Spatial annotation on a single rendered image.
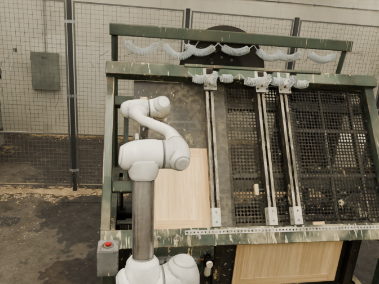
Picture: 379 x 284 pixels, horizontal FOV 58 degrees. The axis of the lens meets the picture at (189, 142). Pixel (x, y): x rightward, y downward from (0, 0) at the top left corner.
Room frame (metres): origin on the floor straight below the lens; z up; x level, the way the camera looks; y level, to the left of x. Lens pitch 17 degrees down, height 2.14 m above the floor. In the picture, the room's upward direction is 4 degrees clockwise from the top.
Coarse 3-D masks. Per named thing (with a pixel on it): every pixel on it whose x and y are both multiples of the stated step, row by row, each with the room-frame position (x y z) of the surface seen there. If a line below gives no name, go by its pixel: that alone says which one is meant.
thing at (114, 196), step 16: (112, 176) 3.06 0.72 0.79; (128, 176) 3.27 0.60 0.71; (304, 192) 3.64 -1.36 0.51; (112, 208) 2.44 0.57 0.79; (128, 208) 2.61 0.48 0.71; (352, 208) 2.74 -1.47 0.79; (112, 224) 2.20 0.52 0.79; (128, 224) 2.16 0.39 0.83; (128, 256) 2.16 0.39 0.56; (224, 256) 2.30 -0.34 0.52; (352, 256) 2.44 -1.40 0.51; (224, 272) 2.30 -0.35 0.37; (336, 272) 2.48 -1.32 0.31; (352, 272) 2.51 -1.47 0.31
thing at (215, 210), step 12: (204, 72) 2.65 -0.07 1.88; (216, 72) 2.51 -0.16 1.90; (204, 84) 2.59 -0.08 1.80; (216, 84) 2.61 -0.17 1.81; (204, 96) 2.63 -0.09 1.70; (204, 108) 2.59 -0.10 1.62; (216, 144) 2.38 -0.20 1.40; (216, 156) 2.33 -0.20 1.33; (216, 168) 2.28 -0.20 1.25; (216, 180) 2.23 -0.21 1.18; (216, 192) 2.19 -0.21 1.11; (216, 204) 2.16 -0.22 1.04; (216, 216) 2.09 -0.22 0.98
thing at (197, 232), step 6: (258, 228) 2.11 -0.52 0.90; (264, 228) 2.12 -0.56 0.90; (270, 228) 2.13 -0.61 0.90; (276, 228) 2.14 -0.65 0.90; (282, 228) 2.14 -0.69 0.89; (288, 228) 2.15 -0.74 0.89; (294, 228) 2.16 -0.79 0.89; (300, 228) 2.17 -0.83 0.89; (318, 228) 2.19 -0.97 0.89; (324, 228) 2.20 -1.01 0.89; (330, 228) 2.21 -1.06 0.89; (336, 228) 2.21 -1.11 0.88; (342, 228) 2.23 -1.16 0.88; (354, 228) 2.24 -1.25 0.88; (360, 228) 2.25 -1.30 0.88; (366, 228) 2.25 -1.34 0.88; (372, 228) 2.26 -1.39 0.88; (378, 228) 2.27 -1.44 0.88; (186, 234) 2.00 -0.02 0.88; (192, 234) 2.01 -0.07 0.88; (198, 234) 2.02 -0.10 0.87
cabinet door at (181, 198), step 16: (192, 160) 2.34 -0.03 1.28; (160, 176) 2.23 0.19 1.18; (176, 176) 2.25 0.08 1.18; (192, 176) 2.27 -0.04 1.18; (160, 192) 2.17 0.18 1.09; (176, 192) 2.19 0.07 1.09; (192, 192) 2.21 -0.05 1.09; (208, 192) 2.22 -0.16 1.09; (160, 208) 2.10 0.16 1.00; (176, 208) 2.12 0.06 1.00; (192, 208) 2.14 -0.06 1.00; (208, 208) 2.16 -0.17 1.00; (160, 224) 2.04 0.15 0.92; (176, 224) 2.06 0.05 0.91; (192, 224) 2.08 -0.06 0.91; (208, 224) 2.10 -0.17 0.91
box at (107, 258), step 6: (108, 240) 1.80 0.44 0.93; (114, 240) 1.80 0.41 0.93; (108, 246) 1.74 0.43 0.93; (114, 246) 1.74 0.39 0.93; (102, 252) 1.68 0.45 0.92; (108, 252) 1.69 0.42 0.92; (114, 252) 1.69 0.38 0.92; (102, 258) 1.68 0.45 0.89; (108, 258) 1.69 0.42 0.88; (114, 258) 1.69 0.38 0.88; (102, 264) 1.68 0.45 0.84; (108, 264) 1.69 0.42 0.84; (114, 264) 1.69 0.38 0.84; (102, 270) 1.68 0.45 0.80; (108, 270) 1.69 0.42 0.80; (114, 270) 1.69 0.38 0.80; (102, 276) 1.68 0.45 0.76
